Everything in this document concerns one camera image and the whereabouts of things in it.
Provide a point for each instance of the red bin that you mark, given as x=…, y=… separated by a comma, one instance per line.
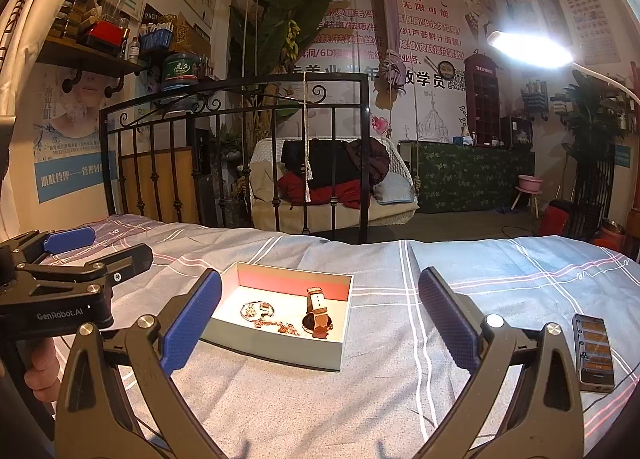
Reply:
x=557, y=219

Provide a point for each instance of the dark maroon jacket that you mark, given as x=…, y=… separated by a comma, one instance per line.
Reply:
x=370, y=161

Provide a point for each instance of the green leaf-pattern counter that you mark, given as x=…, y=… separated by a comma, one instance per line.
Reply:
x=475, y=179

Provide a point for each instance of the white box with pink inside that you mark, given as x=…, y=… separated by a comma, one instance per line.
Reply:
x=280, y=354

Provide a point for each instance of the black and red blender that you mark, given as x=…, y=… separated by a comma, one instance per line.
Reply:
x=107, y=29

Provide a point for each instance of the white wicker swing chair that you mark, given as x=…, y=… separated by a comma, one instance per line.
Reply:
x=325, y=216

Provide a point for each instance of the large printed wall banner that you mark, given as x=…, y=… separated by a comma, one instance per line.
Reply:
x=440, y=39

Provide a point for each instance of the green label water jug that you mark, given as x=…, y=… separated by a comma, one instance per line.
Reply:
x=181, y=73

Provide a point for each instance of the person's left hand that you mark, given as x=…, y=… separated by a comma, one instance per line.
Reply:
x=45, y=369

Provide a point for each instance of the wooden wall shelf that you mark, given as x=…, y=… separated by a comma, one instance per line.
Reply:
x=85, y=59

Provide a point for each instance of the gold floral earring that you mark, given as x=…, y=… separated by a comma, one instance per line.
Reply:
x=289, y=329

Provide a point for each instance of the white floor lamp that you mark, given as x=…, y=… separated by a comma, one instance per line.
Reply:
x=530, y=46

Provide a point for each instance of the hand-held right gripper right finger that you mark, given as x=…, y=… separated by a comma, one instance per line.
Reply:
x=450, y=324

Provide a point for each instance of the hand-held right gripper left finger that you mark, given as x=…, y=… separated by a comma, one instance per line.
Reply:
x=192, y=324

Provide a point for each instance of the red cloth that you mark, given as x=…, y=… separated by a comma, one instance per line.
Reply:
x=325, y=191

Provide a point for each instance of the light blue pillow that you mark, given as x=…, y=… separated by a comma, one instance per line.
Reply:
x=395, y=189

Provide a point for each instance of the grey striped blanket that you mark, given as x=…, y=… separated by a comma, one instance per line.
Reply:
x=380, y=404

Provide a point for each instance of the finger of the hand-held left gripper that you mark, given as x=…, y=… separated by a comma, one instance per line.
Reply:
x=70, y=239
x=125, y=261

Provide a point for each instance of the blue basket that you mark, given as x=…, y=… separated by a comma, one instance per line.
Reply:
x=156, y=39

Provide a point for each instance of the red phone booth cabinet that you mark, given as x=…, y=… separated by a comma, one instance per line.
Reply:
x=482, y=99

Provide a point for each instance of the black iron bed frame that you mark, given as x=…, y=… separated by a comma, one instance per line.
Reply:
x=366, y=164

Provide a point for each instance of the dark smartphone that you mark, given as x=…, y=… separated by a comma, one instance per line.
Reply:
x=594, y=354

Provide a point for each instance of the black garment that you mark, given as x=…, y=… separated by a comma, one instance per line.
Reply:
x=315, y=159

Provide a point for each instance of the tall dark potted plant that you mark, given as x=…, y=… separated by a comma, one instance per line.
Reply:
x=595, y=139

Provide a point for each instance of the face wall poster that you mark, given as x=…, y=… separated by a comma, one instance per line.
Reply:
x=70, y=139

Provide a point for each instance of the pink stool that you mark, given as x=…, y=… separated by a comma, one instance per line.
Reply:
x=530, y=184

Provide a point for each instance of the small dark floral cabinet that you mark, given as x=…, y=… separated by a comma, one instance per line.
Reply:
x=515, y=131

